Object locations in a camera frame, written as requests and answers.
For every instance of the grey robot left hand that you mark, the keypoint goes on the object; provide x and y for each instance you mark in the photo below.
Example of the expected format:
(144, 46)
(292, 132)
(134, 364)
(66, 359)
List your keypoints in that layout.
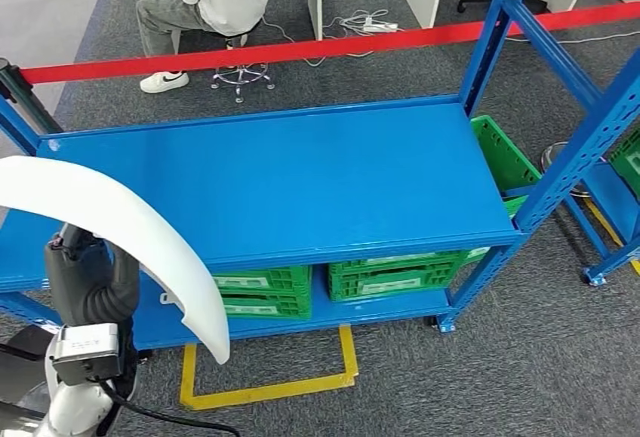
(70, 282)

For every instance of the white curved plastic part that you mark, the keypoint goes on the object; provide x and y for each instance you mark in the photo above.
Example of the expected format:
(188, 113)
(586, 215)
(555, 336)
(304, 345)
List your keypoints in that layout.
(125, 222)

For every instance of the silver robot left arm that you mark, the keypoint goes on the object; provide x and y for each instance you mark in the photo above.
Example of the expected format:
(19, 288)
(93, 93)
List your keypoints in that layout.
(80, 414)

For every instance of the chrome base stool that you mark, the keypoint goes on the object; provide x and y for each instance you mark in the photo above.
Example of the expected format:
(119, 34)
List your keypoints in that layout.
(241, 76)

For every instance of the red barrier tape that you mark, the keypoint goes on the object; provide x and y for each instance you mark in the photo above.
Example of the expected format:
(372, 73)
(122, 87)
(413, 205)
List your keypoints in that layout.
(320, 50)

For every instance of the white power strip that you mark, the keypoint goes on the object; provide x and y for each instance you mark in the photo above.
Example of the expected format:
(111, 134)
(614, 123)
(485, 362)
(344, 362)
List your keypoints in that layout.
(380, 25)

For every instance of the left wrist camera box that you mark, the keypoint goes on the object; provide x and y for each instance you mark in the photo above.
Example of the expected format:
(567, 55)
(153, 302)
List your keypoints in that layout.
(84, 351)

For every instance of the dark barrier post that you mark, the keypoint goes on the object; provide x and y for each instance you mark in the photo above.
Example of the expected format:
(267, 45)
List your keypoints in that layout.
(30, 103)

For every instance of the chrome round post base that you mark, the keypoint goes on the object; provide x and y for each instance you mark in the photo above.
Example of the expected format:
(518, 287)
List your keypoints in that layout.
(550, 159)

